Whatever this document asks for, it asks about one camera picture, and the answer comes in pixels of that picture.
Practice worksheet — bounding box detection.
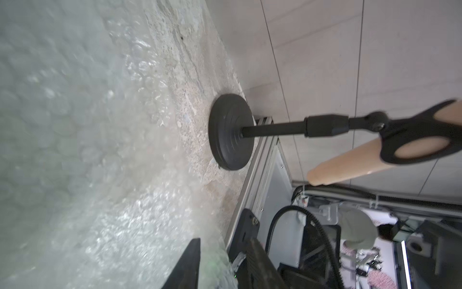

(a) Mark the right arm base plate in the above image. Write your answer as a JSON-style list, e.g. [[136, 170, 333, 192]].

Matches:
[[228, 208, 260, 263]]

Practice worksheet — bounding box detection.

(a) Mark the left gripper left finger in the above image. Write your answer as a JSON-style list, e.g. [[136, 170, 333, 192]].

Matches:
[[162, 238, 201, 289]]

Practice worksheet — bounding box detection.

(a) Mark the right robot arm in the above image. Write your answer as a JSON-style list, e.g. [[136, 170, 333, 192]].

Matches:
[[265, 205, 345, 289]]

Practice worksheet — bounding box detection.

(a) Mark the bubble wrap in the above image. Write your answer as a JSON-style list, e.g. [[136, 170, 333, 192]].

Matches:
[[1, 1, 242, 289]]

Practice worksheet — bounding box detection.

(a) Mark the black microphone stand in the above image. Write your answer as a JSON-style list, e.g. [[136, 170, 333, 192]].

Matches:
[[208, 94, 462, 171]]

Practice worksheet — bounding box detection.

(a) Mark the beige foam microphone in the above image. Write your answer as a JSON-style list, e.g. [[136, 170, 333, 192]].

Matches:
[[307, 99, 462, 186]]

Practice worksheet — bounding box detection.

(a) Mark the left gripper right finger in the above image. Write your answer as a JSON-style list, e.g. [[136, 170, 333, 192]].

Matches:
[[245, 238, 288, 289]]

